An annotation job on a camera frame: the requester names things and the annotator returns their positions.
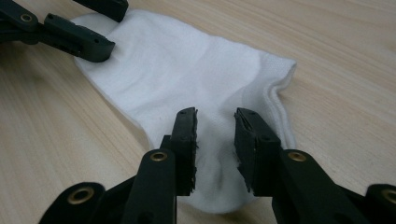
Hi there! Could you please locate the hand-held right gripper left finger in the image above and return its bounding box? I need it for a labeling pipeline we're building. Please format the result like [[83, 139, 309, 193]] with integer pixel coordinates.
[[120, 106, 200, 224]]

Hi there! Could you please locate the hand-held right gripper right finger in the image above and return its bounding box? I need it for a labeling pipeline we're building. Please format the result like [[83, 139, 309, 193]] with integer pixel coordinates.
[[233, 106, 372, 224]]

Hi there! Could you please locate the white ankle sock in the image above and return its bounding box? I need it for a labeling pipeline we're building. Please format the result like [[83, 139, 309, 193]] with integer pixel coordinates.
[[69, 8, 298, 215]]

